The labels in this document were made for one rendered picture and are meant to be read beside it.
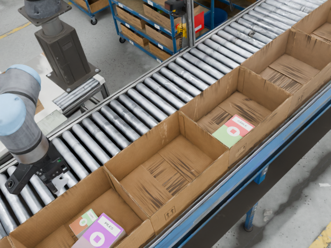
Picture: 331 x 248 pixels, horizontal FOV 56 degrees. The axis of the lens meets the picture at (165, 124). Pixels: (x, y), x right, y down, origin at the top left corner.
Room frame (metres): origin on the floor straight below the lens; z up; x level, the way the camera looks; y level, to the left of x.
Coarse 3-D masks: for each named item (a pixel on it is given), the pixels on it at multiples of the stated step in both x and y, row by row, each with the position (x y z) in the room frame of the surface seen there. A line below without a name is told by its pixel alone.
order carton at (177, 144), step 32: (160, 128) 0.84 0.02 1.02; (192, 128) 0.82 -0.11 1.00; (128, 160) 0.74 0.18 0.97; (160, 160) 0.77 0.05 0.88; (192, 160) 0.73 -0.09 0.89; (224, 160) 0.64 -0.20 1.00; (128, 192) 0.63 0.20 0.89; (160, 192) 0.61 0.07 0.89; (192, 192) 0.54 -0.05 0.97; (160, 224) 0.46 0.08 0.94
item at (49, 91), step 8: (40, 56) 1.88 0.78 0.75; (24, 64) 1.82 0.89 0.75; (32, 64) 1.80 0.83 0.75; (40, 64) 1.79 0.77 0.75; (48, 64) 1.77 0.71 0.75; (40, 72) 1.70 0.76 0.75; (48, 72) 1.69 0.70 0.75; (48, 80) 1.61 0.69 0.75; (104, 80) 1.53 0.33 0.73; (48, 88) 1.53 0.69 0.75; (56, 88) 1.52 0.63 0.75; (40, 96) 1.47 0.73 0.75; (48, 96) 1.45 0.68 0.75; (56, 96) 1.44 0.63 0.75; (48, 104) 1.38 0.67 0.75; (40, 112) 1.33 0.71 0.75; (48, 112) 1.32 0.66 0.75; (40, 120) 1.27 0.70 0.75; (0, 144) 1.14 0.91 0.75; (0, 152) 1.08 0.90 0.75
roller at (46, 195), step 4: (36, 176) 0.89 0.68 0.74; (32, 180) 0.87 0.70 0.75; (36, 180) 0.86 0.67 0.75; (40, 180) 0.87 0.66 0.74; (32, 184) 0.85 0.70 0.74; (36, 184) 0.84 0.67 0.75; (40, 184) 0.84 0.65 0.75; (36, 188) 0.82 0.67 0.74; (40, 188) 0.81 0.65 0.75; (44, 188) 0.81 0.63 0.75; (40, 192) 0.79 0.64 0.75; (44, 192) 0.79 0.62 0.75; (48, 192) 0.79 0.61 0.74; (40, 196) 0.78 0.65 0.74; (44, 196) 0.77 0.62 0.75; (48, 196) 0.76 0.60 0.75; (52, 196) 0.77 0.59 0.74; (44, 200) 0.75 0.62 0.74; (48, 200) 0.74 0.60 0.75; (52, 200) 0.74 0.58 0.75
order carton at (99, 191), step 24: (72, 192) 0.60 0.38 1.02; (96, 192) 0.64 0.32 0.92; (120, 192) 0.61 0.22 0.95; (48, 216) 0.54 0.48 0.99; (72, 216) 0.57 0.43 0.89; (120, 216) 0.54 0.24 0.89; (144, 216) 0.46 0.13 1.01; (24, 240) 0.47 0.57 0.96; (48, 240) 0.49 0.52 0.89; (72, 240) 0.47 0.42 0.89; (144, 240) 0.41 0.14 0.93
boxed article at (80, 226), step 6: (90, 210) 0.56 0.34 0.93; (84, 216) 0.54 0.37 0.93; (90, 216) 0.54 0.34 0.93; (96, 216) 0.53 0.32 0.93; (72, 222) 0.53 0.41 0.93; (78, 222) 0.52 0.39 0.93; (84, 222) 0.52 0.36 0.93; (90, 222) 0.51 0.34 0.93; (72, 228) 0.50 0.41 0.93; (78, 228) 0.50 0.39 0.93; (84, 228) 0.49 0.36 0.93; (78, 234) 0.48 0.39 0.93
